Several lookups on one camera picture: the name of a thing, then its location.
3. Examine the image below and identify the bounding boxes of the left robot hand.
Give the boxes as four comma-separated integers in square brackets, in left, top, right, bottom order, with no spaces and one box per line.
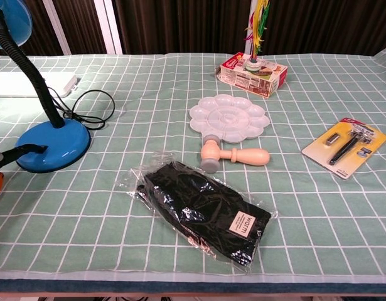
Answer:
[0,143,49,203]

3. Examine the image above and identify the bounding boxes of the blue desk lamp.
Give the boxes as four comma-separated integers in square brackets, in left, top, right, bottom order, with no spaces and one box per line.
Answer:
[0,0,92,174]

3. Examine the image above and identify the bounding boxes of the white power strip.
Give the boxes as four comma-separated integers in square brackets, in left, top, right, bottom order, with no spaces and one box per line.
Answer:
[0,71,78,98]

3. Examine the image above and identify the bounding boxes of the black gloves in plastic bag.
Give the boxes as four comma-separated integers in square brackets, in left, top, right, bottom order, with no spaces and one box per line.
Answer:
[116,150,279,277]

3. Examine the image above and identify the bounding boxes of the dark brown curtain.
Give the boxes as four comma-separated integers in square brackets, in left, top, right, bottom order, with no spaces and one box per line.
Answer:
[0,0,386,56]

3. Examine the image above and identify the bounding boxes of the white flower paint palette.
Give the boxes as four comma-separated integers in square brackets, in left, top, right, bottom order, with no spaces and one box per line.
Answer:
[189,94,271,145]

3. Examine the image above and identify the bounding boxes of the wooden toy mallet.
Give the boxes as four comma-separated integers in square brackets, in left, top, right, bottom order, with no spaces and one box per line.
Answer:
[200,134,271,174]

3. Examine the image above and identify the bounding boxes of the red and white carton box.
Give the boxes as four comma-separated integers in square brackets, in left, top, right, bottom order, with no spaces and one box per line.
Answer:
[215,51,289,99]

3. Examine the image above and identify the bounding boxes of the colourful feather shuttlecock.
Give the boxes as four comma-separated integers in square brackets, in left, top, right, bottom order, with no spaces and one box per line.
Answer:
[243,0,271,72]

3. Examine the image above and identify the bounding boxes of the green checked tablecloth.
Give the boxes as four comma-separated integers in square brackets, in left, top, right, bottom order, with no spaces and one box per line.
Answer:
[0,46,386,295]

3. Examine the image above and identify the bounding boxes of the razor in yellow blister pack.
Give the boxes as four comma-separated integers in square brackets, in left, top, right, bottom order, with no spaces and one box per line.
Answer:
[301,117,386,180]

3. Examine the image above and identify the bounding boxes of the thin black cable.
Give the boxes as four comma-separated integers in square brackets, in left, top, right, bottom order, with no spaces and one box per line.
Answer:
[47,87,115,131]

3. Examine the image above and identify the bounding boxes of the white frame post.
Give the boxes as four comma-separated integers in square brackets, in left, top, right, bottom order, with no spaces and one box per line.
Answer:
[93,0,124,55]

